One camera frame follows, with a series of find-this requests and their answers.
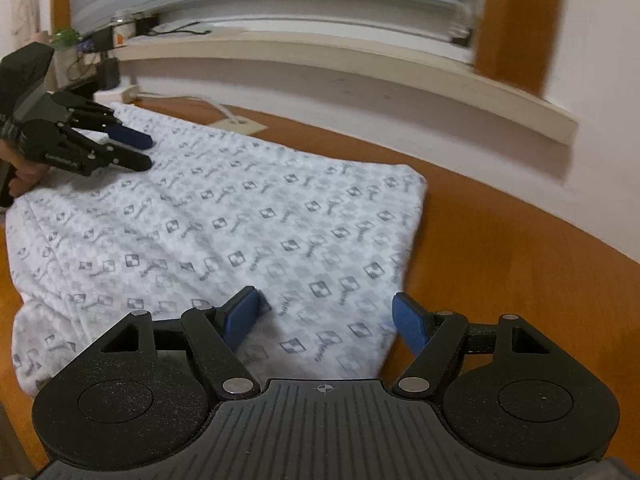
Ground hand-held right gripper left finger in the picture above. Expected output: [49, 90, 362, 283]
[97, 286, 263, 401]

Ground beige container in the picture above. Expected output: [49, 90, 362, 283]
[50, 47, 78, 83]

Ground beige window sill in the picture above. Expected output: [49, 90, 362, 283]
[112, 30, 580, 147]

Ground black box on sill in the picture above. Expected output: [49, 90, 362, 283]
[91, 26, 115, 52]

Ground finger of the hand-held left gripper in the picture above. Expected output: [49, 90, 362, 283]
[47, 91, 153, 152]
[47, 129, 153, 177]

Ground wooden window frame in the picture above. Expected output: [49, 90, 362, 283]
[50, 0, 567, 97]

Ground black cable on sill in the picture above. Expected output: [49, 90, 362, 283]
[135, 16, 212, 39]

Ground green plant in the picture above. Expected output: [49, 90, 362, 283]
[50, 27, 82, 52]

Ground black power adapter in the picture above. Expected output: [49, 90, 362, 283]
[101, 56, 121, 92]

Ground white printed pajama pants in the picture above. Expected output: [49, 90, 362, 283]
[5, 101, 429, 397]

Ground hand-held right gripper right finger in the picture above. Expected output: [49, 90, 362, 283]
[391, 291, 551, 401]

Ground grey power strip cord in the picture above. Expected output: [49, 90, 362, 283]
[140, 90, 237, 123]

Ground clear blind cord pull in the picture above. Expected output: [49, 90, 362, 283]
[449, 0, 475, 47]

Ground person's left hand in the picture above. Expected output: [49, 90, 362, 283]
[0, 137, 48, 198]

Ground white power strip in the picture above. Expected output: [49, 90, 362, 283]
[92, 84, 145, 107]

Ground clear jar orange label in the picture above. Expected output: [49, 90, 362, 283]
[111, 9, 137, 50]

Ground beige outlet plate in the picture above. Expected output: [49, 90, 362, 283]
[212, 114, 267, 137]

